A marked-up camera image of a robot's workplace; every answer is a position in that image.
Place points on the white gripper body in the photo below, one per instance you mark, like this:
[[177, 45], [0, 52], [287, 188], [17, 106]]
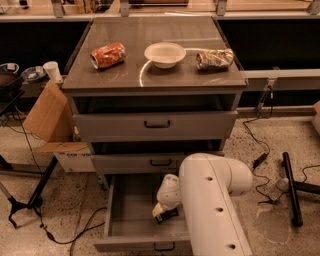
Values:
[[165, 197]]

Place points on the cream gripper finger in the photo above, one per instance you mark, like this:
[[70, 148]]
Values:
[[157, 210]]

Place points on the black rxbar chocolate wrapper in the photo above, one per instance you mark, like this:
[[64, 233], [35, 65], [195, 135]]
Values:
[[166, 215]]

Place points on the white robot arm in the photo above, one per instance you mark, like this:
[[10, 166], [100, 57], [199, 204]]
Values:
[[204, 188]]

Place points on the grey open bottom drawer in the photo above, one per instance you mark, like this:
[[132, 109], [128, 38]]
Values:
[[129, 223]]

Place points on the grey middle drawer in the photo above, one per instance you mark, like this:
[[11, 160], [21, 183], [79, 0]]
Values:
[[137, 163]]

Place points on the grey top drawer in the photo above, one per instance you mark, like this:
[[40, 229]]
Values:
[[161, 126]]

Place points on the grey drawer cabinet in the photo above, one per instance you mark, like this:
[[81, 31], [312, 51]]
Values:
[[135, 85]]

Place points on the clear plastic bottle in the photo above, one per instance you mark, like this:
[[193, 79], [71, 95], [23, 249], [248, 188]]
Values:
[[279, 188]]

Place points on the white paper bowl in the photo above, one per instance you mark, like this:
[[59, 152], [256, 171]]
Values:
[[165, 55]]

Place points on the crushed gold soda can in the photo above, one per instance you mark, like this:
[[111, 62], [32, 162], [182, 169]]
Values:
[[214, 59]]

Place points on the brown cardboard box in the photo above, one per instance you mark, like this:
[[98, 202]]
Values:
[[51, 120]]

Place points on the crushed orange soda can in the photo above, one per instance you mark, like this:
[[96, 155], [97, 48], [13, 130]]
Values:
[[108, 55]]

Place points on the white paper cup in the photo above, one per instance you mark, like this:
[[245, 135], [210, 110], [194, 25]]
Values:
[[52, 70]]

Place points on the blue bowl on shelf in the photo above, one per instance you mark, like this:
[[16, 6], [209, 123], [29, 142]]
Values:
[[34, 74]]

